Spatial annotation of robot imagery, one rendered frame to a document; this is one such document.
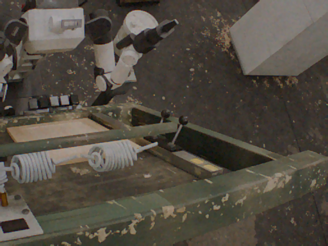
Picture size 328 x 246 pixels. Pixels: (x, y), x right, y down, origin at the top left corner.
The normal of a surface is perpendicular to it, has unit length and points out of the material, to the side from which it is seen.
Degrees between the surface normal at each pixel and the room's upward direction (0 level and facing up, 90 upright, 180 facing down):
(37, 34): 23
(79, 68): 0
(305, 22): 90
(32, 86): 0
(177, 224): 34
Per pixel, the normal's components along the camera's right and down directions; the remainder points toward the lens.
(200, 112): 0.46, -0.38
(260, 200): 0.55, 0.21
